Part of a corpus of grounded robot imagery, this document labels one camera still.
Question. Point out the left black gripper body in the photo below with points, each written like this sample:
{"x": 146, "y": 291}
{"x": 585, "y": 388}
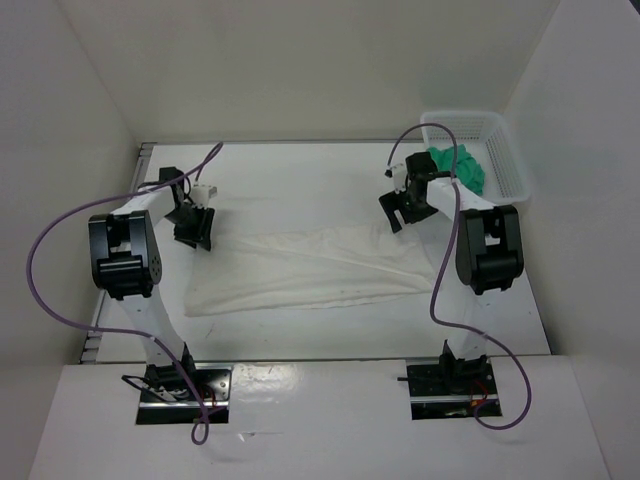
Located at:
{"x": 187, "y": 221}

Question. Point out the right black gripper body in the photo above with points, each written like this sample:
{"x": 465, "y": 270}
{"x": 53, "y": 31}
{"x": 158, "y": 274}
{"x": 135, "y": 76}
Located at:
{"x": 416, "y": 209}

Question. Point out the white tank top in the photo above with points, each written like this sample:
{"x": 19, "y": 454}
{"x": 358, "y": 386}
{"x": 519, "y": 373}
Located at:
{"x": 325, "y": 268}

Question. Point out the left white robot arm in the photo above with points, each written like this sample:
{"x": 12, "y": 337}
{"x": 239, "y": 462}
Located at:
{"x": 126, "y": 263}

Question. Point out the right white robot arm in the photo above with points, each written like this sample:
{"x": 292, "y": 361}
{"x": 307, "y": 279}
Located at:
{"x": 484, "y": 245}

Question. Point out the green tank top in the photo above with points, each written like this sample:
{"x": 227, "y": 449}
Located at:
{"x": 467, "y": 169}

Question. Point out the white plastic basket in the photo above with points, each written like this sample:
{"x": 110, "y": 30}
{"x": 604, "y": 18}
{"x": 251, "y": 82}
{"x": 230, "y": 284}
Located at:
{"x": 486, "y": 137}

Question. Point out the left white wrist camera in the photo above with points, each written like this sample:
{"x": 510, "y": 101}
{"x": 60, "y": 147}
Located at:
{"x": 201, "y": 194}

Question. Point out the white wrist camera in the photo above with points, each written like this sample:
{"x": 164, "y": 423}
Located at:
{"x": 398, "y": 174}
{"x": 201, "y": 194}

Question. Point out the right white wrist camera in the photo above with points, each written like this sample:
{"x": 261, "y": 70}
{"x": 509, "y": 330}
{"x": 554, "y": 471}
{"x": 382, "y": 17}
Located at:
{"x": 398, "y": 174}

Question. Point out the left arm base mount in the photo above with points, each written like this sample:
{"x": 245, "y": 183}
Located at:
{"x": 160, "y": 405}

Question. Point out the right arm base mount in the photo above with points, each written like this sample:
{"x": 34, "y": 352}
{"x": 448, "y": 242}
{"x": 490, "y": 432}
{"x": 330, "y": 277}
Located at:
{"x": 451, "y": 388}

